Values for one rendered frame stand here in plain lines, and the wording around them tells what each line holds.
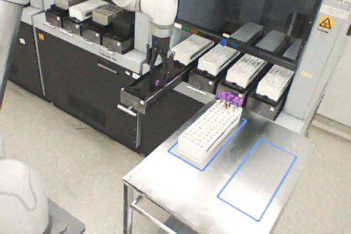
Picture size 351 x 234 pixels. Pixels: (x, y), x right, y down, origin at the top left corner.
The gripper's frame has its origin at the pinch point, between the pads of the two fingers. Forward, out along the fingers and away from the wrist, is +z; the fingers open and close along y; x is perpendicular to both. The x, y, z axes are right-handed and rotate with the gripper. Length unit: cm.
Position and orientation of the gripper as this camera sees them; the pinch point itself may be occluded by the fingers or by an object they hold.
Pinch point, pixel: (158, 76)
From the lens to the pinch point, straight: 152.0
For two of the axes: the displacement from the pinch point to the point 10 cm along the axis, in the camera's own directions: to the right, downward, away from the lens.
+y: -8.4, -3.9, 3.8
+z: -0.9, 7.9, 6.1
